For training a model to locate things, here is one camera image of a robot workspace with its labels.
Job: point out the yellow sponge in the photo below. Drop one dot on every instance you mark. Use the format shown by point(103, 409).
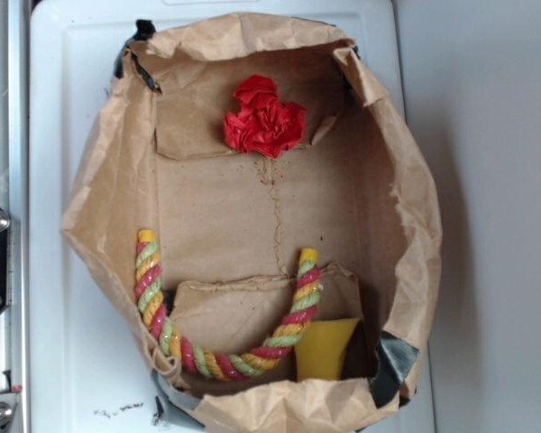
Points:
point(321, 351)

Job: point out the brown paper bag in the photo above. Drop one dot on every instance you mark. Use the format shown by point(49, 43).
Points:
point(231, 225)

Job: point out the red crumpled paper ball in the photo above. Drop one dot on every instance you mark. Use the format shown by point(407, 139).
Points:
point(264, 124)

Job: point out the white plastic tray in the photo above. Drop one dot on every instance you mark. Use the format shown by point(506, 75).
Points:
point(87, 371)

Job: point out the multicolour twisted rope toy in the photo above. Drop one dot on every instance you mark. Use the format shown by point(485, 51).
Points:
point(149, 296)

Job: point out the aluminium frame rail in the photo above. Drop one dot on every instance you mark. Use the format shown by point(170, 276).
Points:
point(14, 63)

